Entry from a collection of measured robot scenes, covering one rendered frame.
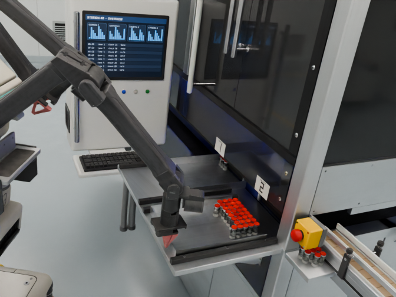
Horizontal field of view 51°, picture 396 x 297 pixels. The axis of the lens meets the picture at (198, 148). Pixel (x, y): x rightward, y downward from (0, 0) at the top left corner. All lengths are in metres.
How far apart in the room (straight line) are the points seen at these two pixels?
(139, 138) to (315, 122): 0.52
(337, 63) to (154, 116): 1.17
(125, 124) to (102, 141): 1.02
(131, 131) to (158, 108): 1.03
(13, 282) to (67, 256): 0.60
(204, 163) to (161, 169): 0.77
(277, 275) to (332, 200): 0.33
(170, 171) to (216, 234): 0.39
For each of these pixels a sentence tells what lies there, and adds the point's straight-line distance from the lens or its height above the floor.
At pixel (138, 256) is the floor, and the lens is 2.71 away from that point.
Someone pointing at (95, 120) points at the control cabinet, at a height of 0.97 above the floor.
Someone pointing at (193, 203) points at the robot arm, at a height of 1.08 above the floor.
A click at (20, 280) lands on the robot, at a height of 0.28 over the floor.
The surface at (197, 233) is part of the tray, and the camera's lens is 1.47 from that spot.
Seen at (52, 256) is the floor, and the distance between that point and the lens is 2.73.
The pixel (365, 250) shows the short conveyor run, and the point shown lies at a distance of 1.49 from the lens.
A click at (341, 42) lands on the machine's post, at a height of 1.59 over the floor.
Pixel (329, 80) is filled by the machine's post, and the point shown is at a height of 1.49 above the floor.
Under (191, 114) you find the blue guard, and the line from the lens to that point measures 2.03.
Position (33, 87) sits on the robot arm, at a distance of 1.12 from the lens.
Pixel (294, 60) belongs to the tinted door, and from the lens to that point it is 1.37.
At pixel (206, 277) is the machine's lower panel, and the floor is 0.34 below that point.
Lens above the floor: 1.77
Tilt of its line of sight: 25 degrees down
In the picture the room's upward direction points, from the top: 8 degrees clockwise
